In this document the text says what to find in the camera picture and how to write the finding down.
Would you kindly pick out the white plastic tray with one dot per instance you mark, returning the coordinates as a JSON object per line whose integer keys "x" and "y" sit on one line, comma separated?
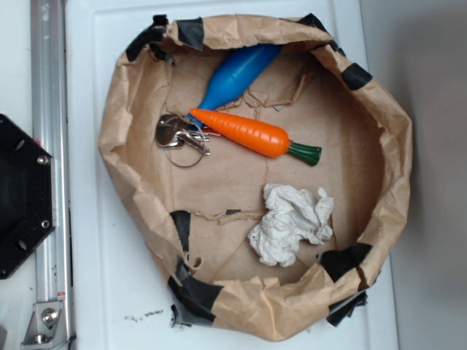
{"x": 121, "y": 300}

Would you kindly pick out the crumpled white paper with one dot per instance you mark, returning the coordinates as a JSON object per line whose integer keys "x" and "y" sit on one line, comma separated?
{"x": 292, "y": 216}

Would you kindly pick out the brown paper bag bin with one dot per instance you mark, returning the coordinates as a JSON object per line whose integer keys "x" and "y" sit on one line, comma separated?
{"x": 195, "y": 212}

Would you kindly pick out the silver key bunch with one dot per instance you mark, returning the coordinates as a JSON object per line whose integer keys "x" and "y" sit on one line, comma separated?
{"x": 174, "y": 131}

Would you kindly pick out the aluminium frame rail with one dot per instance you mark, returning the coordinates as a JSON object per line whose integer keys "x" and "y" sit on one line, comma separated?
{"x": 49, "y": 118}

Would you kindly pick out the blue plastic bowling pin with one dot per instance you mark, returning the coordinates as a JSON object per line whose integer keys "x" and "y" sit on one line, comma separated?
{"x": 236, "y": 73}

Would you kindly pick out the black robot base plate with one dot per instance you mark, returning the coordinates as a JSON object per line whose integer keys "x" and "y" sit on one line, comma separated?
{"x": 27, "y": 216}

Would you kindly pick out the orange plastic toy carrot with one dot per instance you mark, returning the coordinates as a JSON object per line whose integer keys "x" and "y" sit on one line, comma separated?
{"x": 261, "y": 137}

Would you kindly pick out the metal corner bracket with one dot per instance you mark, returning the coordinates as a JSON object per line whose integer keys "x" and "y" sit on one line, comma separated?
{"x": 47, "y": 327}

